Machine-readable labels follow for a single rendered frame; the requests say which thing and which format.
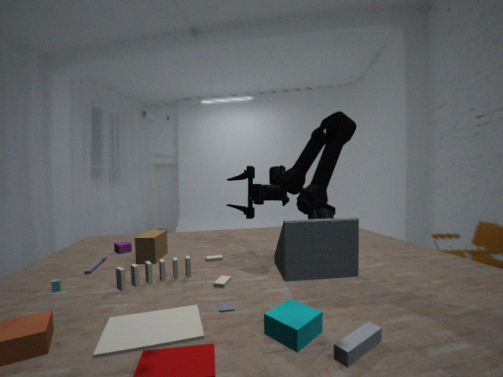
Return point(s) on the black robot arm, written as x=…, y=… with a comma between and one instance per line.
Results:
x=312, y=200

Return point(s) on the small purple block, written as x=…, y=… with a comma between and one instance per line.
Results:
x=123, y=247

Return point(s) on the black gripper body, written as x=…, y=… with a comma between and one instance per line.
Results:
x=250, y=174

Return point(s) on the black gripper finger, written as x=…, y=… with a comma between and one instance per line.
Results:
x=237, y=207
x=239, y=177

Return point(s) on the red box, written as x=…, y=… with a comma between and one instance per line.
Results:
x=187, y=361

